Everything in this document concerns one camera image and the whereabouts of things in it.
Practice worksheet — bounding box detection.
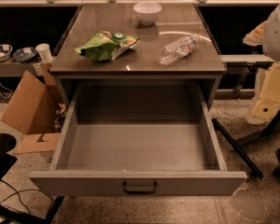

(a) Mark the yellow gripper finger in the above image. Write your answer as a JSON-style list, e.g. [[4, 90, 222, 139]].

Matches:
[[243, 21, 266, 47]]

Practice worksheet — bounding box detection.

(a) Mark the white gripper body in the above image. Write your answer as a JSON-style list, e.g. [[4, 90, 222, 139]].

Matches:
[[251, 62, 280, 121]]

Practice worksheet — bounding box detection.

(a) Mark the green rice chip bag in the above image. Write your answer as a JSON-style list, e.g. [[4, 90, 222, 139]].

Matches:
[[75, 31, 139, 62]]

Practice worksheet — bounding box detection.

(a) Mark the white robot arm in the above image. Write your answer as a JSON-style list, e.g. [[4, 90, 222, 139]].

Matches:
[[243, 4, 280, 124]]

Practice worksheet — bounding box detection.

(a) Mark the grey cabinet with glass top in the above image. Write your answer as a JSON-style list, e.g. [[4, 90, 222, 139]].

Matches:
[[50, 3, 225, 105]]

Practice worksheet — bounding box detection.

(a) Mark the open grey top drawer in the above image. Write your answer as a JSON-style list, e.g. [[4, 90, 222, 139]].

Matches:
[[30, 82, 246, 196]]

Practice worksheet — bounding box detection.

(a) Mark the clear plastic water bottle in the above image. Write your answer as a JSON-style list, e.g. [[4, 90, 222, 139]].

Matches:
[[158, 35, 202, 65]]

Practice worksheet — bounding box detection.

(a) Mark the black stand leg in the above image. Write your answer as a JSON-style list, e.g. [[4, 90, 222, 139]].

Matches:
[[212, 119, 263, 178]]

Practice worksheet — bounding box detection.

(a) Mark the white ceramic bowl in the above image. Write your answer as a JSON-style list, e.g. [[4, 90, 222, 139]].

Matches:
[[133, 2, 161, 25]]

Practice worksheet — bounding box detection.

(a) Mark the white paper cup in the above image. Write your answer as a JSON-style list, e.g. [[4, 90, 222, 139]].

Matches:
[[35, 43, 53, 63]]

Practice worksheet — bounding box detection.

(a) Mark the brown cardboard box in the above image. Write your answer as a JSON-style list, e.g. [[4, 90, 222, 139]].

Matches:
[[1, 63, 63, 134]]

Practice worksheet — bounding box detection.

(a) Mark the dark blue bowl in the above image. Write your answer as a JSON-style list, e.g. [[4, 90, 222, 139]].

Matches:
[[12, 47, 37, 63]]

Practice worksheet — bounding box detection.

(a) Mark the flat cardboard piece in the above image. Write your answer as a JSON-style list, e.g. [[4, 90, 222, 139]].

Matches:
[[14, 133, 60, 154]]

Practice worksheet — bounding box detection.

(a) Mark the blue patterned bowl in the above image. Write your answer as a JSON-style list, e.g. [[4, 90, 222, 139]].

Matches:
[[0, 44, 13, 62]]

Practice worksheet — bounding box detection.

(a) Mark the black office chair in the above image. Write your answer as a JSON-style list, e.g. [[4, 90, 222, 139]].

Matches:
[[0, 133, 17, 180]]

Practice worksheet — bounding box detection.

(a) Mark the black drawer handle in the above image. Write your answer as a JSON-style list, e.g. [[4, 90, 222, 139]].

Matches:
[[122, 182, 158, 195]]

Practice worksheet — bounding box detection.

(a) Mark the black floor cable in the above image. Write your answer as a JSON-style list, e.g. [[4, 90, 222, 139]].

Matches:
[[0, 179, 54, 215]]

